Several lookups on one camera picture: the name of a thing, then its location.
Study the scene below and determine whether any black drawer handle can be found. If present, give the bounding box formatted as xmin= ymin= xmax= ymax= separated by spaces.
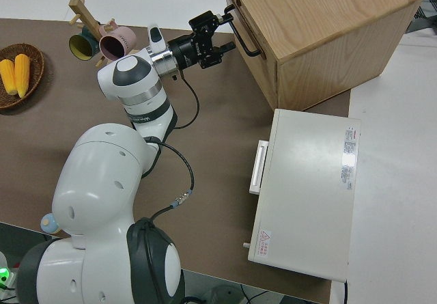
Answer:
xmin=223 ymin=4 xmax=263 ymax=58

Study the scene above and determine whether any dark teal mug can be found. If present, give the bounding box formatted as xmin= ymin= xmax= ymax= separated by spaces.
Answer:
xmin=68 ymin=20 xmax=100 ymax=61

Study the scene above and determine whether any pink mug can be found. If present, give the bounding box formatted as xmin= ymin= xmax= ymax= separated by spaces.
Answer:
xmin=98 ymin=25 xmax=137 ymax=60

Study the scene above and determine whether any cream oven door handle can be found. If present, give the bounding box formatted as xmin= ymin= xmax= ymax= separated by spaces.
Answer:
xmin=248 ymin=139 xmax=271 ymax=196

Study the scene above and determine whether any light wooden drawer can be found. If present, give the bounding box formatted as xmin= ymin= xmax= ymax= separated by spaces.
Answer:
xmin=221 ymin=0 xmax=280 ymax=111

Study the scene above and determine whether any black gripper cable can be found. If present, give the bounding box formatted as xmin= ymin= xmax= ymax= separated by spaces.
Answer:
xmin=145 ymin=74 xmax=201 ymax=223

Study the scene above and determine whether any brown wicker basket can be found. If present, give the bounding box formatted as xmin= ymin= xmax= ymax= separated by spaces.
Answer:
xmin=0 ymin=42 xmax=46 ymax=111

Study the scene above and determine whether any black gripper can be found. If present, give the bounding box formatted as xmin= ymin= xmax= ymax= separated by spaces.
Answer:
xmin=169 ymin=4 xmax=237 ymax=70

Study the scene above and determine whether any white device green light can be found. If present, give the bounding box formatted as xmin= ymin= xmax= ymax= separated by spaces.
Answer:
xmin=0 ymin=250 xmax=18 ymax=290

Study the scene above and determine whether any small blue round lid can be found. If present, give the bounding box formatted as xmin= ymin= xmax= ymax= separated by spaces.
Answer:
xmin=40 ymin=212 xmax=64 ymax=236

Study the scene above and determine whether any cream toaster oven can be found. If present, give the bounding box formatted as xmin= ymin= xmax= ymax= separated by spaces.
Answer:
xmin=246 ymin=108 xmax=362 ymax=282

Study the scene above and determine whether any yellow corn cob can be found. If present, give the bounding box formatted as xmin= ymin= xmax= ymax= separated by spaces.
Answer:
xmin=14 ymin=53 xmax=31 ymax=100
xmin=0 ymin=59 xmax=18 ymax=97

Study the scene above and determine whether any light wooden cabinet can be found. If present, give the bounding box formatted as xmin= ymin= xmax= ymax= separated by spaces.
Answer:
xmin=221 ymin=0 xmax=425 ymax=112

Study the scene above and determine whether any wooden mug tree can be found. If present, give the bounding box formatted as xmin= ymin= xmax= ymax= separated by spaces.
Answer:
xmin=67 ymin=0 xmax=117 ymax=68

